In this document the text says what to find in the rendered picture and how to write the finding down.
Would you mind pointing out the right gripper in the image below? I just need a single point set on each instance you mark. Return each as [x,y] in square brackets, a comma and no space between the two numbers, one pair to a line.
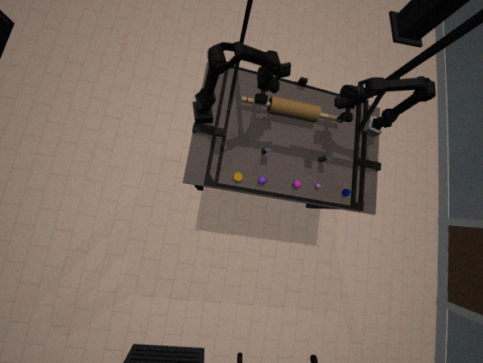
[261,98]

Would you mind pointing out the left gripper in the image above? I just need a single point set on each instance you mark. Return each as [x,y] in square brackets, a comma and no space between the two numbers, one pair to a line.
[347,116]

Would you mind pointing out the tan collared bar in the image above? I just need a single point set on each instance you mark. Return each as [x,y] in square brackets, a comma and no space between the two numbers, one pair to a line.
[293,109]

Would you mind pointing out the yellow short cylinder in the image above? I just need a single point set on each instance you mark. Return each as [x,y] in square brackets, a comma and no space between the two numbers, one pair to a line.
[237,176]

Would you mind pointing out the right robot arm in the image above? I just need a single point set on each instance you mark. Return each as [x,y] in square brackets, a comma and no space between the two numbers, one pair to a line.
[217,65]

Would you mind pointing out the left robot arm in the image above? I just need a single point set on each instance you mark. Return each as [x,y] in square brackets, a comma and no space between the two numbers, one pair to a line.
[377,86]

